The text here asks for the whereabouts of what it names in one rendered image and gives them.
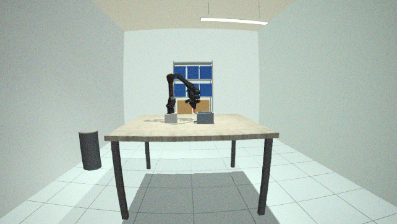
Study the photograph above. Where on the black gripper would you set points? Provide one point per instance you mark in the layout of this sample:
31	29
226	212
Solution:
193	102

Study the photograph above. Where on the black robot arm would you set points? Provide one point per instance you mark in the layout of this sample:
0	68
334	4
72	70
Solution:
191	90

